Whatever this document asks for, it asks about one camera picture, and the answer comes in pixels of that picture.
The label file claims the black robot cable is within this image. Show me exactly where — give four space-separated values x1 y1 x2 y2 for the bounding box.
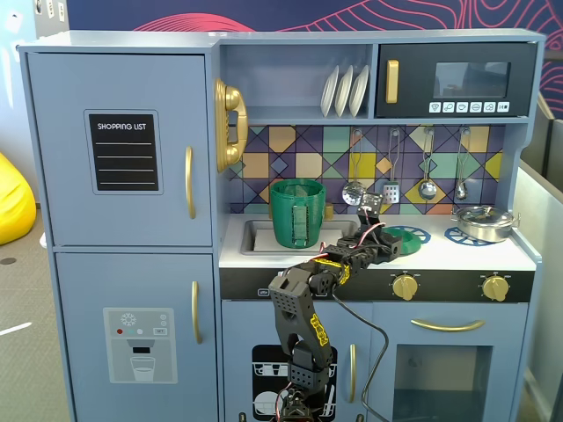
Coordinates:
330 293 391 422

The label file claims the black toy microwave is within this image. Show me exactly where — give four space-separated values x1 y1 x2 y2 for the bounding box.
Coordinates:
376 42 538 119

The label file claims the yellow beanbag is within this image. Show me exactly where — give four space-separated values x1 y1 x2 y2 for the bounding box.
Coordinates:
0 151 38 246

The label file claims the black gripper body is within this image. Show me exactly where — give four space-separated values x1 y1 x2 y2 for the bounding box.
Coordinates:
336 236 384 267

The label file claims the blue oven door with window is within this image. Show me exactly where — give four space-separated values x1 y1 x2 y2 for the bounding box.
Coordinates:
372 302 530 422

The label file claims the gold curved fridge handle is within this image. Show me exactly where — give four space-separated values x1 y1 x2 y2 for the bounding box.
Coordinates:
184 145 197 220
191 280 204 345

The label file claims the grey partition panel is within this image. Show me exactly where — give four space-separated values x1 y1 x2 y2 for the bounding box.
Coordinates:
513 91 563 422

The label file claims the blue tall fridge door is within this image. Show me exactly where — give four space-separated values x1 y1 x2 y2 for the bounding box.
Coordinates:
26 52 215 247

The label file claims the blue door with dispenser print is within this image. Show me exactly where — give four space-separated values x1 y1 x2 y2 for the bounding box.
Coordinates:
55 252 219 422

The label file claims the grey toy sink basin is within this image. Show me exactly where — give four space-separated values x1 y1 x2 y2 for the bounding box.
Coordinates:
240 219 360 257

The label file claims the metal skimmer spoon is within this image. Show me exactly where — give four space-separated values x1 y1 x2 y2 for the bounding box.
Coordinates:
342 127 369 207

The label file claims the blue dishwasher door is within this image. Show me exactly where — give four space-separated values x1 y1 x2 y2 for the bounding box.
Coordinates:
221 301 373 422

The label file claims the green ribbed plastic container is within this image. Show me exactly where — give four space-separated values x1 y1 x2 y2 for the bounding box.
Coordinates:
269 178 327 250

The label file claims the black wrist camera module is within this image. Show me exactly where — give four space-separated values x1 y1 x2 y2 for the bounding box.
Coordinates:
355 192 385 229

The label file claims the steel pot with lid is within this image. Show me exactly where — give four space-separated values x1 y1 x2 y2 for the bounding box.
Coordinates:
450 205 522 244

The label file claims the metal ladle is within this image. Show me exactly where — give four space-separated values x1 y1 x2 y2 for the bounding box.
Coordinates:
418 127 438 200

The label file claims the metal slotted spatula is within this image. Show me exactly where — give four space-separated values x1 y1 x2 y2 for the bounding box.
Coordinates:
382 127 402 204

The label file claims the metal serving spoon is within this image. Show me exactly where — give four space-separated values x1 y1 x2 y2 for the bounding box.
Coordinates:
454 126 471 201

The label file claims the white toy plate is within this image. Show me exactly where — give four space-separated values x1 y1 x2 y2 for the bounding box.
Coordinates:
320 65 340 118
348 64 370 118
334 65 355 118

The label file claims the green round lid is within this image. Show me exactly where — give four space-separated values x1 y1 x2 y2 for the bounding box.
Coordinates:
380 227 423 257

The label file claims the gold microwave handle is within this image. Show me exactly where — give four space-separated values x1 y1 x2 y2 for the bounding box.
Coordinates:
385 59 400 105

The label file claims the gold toy telephone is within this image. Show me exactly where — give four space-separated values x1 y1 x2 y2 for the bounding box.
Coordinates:
214 77 250 173

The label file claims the gold oven handle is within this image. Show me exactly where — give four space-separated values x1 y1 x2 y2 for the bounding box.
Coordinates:
410 318 486 332

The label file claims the black shopping list board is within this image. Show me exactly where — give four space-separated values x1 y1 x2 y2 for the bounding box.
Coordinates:
84 109 165 196

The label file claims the gold stove knob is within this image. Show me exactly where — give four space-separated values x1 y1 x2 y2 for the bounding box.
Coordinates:
391 273 420 302
481 275 512 302

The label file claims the gold dishwasher door handle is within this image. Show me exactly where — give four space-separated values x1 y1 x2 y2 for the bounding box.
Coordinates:
347 343 358 404

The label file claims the blue toy play kitchen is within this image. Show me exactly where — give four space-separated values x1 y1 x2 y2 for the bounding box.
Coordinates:
17 28 546 422

